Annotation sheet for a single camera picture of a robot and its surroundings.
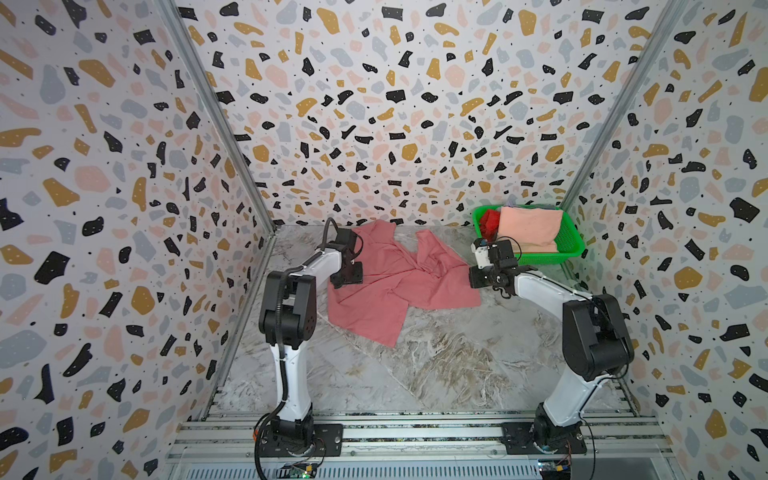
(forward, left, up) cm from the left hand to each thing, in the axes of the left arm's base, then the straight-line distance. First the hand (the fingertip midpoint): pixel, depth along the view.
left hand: (354, 272), depth 101 cm
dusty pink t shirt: (-1, -14, -3) cm, 14 cm away
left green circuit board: (-54, +9, -5) cm, 55 cm away
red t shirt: (+18, -49, +5) cm, 52 cm away
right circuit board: (-55, -51, -5) cm, 75 cm away
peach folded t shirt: (+13, -63, +7) cm, 64 cm away
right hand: (-2, -38, +5) cm, 39 cm away
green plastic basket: (+13, -79, 0) cm, 80 cm away
